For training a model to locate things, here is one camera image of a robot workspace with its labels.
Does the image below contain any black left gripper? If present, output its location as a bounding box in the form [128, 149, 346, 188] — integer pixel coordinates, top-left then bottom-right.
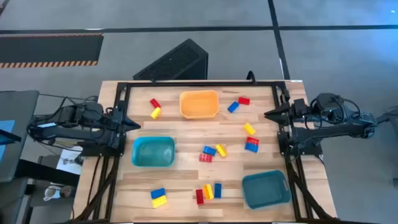
[111, 115, 141, 136]

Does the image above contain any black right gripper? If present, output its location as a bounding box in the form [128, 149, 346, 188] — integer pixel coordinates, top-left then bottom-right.
[264, 100, 296, 126]

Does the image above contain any light teal plastic bin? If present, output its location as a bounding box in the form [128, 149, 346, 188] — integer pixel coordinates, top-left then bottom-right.
[131, 136, 177, 168]

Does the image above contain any white printed paper sheet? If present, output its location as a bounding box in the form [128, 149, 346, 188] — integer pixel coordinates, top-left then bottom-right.
[55, 146, 84, 175]

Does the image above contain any orange plastic bin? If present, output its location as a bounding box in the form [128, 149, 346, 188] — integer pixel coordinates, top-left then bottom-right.
[179, 90, 220, 120]

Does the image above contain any dark teal plastic bin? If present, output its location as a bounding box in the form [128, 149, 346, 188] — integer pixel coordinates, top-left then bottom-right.
[241, 170, 292, 210]

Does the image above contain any black mesh computer tower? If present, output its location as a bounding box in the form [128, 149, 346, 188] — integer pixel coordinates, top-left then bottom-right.
[132, 38, 209, 82]

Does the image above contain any brown round cup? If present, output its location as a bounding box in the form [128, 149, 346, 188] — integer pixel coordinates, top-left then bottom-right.
[60, 185, 75, 199]

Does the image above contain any black side stand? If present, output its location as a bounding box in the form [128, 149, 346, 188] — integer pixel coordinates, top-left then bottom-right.
[14, 157, 81, 187]

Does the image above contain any white mug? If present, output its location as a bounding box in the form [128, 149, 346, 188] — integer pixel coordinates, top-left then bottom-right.
[42, 185, 62, 202]

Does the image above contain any gray desk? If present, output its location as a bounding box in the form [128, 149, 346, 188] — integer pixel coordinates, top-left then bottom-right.
[0, 90, 40, 183]

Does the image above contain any black hazard-striped floor mat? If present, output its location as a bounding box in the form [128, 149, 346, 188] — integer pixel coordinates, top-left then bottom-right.
[0, 32, 105, 69]

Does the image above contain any black tripod stand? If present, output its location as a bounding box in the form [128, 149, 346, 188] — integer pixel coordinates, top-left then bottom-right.
[376, 105, 398, 125]

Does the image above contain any blue-screen tablet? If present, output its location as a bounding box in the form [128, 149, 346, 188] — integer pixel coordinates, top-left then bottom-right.
[0, 119, 16, 159]

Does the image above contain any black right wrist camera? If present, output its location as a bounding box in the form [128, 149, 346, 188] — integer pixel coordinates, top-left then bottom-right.
[294, 98, 308, 118]

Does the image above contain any yellow-black cable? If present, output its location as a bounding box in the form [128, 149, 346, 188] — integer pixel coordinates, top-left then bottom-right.
[49, 138, 83, 147]

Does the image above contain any black aluminium rig frame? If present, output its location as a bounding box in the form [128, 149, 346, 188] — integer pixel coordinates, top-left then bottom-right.
[73, 80, 335, 224]

